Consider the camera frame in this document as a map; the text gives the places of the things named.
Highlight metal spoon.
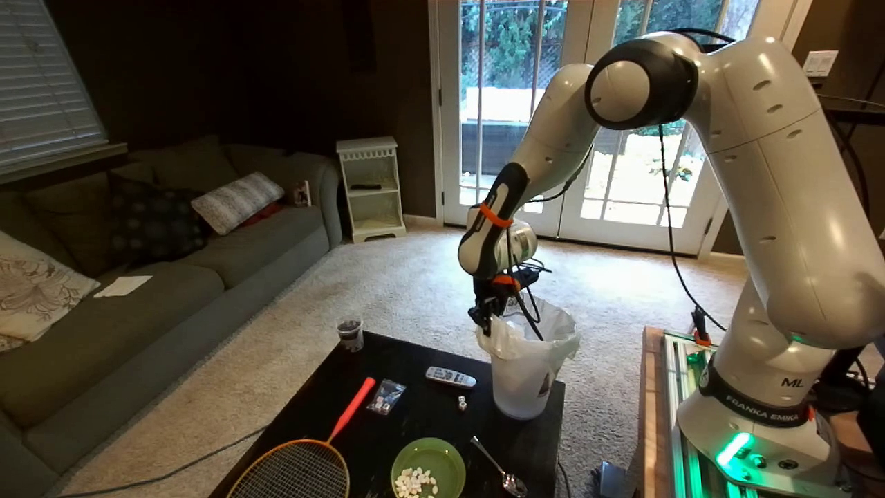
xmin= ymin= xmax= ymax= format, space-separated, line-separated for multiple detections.
xmin=469 ymin=434 xmax=529 ymax=498

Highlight white side shelf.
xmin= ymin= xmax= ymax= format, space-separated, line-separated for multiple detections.
xmin=334 ymin=134 xmax=403 ymax=242

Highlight green bowl with white pieces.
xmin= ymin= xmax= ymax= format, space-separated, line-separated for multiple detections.
xmin=390 ymin=437 xmax=466 ymax=498

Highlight black coffee table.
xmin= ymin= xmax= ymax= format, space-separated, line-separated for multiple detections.
xmin=206 ymin=329 xmax=566 ymax=498

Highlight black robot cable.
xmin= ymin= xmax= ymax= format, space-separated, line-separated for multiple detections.
xmin=654 ymin=122 xmax=730 ymax=336

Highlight window blinds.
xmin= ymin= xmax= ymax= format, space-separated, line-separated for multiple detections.
xmin=0 ymin=0 xmax=108 ymax=172

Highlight black floor cable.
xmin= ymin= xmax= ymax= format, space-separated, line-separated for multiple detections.
xmin=58 ymin=423 xmax=269 ymax=498

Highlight white paper on sofa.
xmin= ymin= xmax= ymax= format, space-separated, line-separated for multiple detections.
xmin=93 ymin=273 xmax=151 ymax=299

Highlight striped white pillow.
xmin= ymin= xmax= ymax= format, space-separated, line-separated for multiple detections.
xmin=191 ymin=172 xmax=284 ymax=235

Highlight orange badminton racket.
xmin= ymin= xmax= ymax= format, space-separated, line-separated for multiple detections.
xmin=224 ymin=376 xmax=376 ymax=498

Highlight robot base stand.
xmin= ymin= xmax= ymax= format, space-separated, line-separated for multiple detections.
xmin=638 ymin=325 xmax=881 ymax=498

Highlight glass patio door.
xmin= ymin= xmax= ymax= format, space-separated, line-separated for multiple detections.
xmin=429 ymin=0 xmax=812 ymax=256

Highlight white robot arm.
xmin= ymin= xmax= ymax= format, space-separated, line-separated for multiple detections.
xmin=459 ymin=31 xmax=885 ymax=429

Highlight light floral pillow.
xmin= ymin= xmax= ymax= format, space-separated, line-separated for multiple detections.
xmin=0 ymin=233 xmax=99 ymax=351

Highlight small clear plastic packet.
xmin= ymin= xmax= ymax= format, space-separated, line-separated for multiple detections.
xmin=365 ymin=379 xmax=406 ymax=415

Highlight grey green sofa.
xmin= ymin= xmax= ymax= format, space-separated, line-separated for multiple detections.
xmin=0 ymin=134 xmax=341 ymax=498

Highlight dark glass cup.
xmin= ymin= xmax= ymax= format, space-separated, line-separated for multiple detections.
xmin=336 ymin=318 xmax=365 ymax=351

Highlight dark patterned pillow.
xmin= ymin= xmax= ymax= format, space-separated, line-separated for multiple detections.
xmin=111 ymin=174 xmax=206 ymax=268

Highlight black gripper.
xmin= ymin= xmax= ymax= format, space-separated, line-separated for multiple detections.
xmin=466 ymin=262 xmax=547 ymax=332

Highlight grey remote control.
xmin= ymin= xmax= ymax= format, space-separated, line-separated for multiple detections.
xmin=426 ymin=364 xmax=476 ymax=390

